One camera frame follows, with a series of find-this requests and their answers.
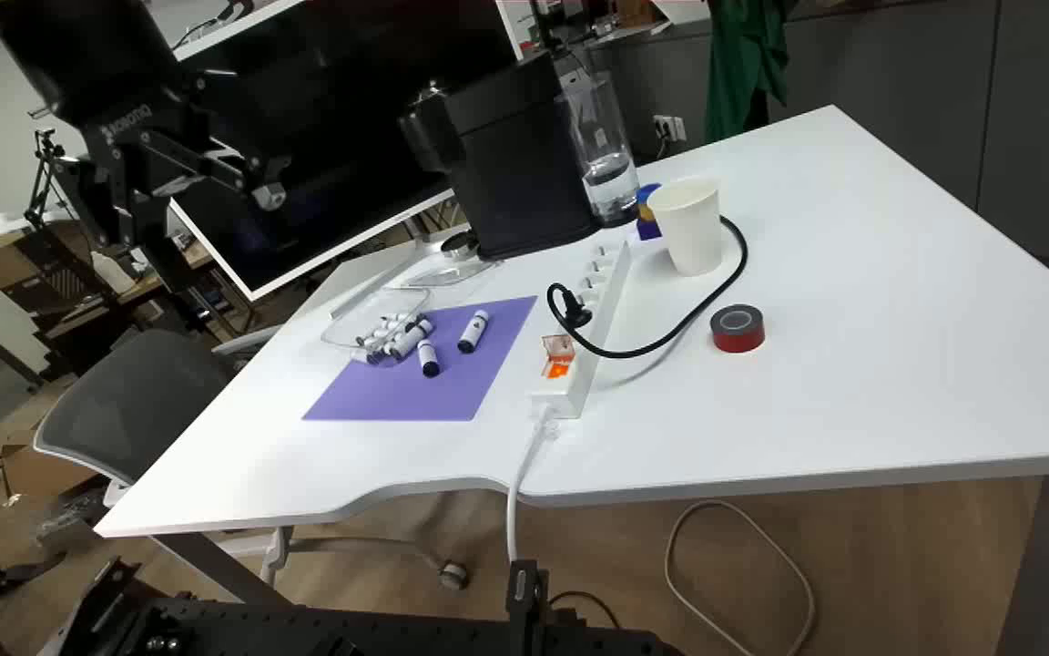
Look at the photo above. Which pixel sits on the small white labelled bottle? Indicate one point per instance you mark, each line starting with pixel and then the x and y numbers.
pixel 393 351
pixel 374 331
pixel 427 353
pixel 476 329
pixel 401 325

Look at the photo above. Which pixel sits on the white power strip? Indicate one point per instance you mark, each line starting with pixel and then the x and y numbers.
pixel 585 329

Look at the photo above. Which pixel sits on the small round black dish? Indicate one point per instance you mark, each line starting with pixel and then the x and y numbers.
pixel 460 249

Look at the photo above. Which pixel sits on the purple rectangular mat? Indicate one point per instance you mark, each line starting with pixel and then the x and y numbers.
pixel 427 396

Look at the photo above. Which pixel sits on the blue and yellow small object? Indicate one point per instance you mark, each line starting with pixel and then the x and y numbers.
pixel 647 211

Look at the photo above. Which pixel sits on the white paper cup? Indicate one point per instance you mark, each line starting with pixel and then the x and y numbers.
pixel 691 226

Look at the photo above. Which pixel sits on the clear plastic bottle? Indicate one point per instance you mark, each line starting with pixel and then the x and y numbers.
pixel 602 132

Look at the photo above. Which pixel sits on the white framed monitor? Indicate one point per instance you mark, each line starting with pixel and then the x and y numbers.
pixel 329 147

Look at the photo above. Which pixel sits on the green cloth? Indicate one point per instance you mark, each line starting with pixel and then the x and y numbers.
pixel 745 55

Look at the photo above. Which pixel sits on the grey mesh office chair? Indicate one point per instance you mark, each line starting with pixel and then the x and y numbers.
pixel 135 396

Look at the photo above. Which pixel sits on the black tripod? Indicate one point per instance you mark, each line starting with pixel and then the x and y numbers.
pixel 53 182

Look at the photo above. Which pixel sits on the white wall socket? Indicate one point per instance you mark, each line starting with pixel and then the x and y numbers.
pixel 671 129

